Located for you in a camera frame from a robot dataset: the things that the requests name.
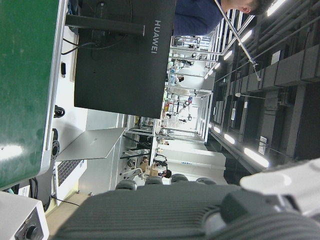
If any grey right robot hand, white thumb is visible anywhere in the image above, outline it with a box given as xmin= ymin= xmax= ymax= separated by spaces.
xmin=51 ymin=157 xmax=320 ymax=240

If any silver laptop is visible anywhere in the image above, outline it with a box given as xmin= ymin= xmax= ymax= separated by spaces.
xmin=54 ymin=126 xmax=128 ymax=188

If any black round flange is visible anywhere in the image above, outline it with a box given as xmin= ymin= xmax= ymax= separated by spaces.
xmin=50 ymin=127 xmax=61 ymax=165

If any black Huawei monitor with stand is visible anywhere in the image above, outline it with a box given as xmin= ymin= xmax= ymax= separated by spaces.
xmin=64 ymin=0 xmax=177 ymax=120

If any white conveyor control box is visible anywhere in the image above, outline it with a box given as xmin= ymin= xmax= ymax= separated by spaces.
xmin=0 ymin=191 xmax=50 ymax=240

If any green belt conveyor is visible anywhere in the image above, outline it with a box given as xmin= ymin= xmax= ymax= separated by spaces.
xmin=0 ymin=0 xmax=68 ymax=191

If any person in dark t-shirt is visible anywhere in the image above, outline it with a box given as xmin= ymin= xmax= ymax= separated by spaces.
xmin=173 ymin=0 xmax=276 ymax=37

